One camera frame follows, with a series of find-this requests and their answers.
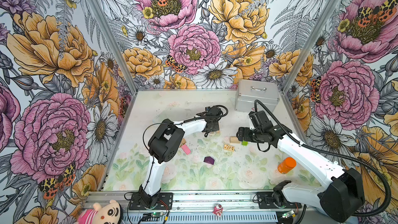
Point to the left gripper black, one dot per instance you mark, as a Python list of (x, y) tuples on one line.
[(216, 127)]

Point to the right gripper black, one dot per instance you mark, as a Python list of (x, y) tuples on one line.
[(246, 137)]

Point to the pink wood block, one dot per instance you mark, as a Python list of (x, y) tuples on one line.
[(186, 149)]

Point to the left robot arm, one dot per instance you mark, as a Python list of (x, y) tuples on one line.
[(165, 142)]

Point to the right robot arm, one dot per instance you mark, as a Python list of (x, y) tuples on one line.
[(340, 193)]

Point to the wide plain wood block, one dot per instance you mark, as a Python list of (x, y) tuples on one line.
[(234, 140)]

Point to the cartoon printed wood block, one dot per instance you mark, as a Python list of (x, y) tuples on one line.
[(229, 148)]

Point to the plain wood block numbered 31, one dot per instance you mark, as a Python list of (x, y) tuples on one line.
[(183, 142)]

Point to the purple wood block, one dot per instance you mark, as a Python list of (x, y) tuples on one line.
[(209, 160)]

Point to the silver metal case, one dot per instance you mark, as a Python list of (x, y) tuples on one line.
[(250, 90)]

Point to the orange bottle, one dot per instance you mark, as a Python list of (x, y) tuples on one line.
[(286, 165)]

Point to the small red pink toy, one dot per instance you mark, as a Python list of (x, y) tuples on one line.
[(218, 210)]

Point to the plush doll toy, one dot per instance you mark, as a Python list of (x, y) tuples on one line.
[(112, 213)]

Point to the aluminium mounting rail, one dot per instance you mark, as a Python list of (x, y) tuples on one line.
[(196, 207)]

